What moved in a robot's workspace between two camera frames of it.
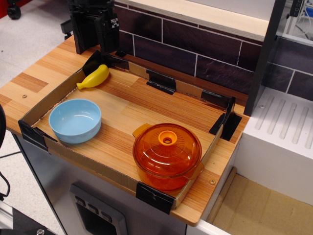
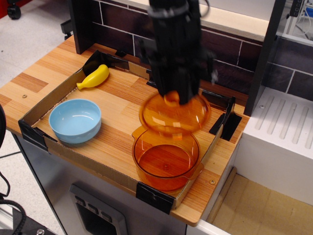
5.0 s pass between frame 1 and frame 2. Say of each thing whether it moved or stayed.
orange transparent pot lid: moved
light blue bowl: stayed
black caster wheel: stayed
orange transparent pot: stayed
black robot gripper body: moved
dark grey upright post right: stayed
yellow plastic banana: stayed
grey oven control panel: stayed
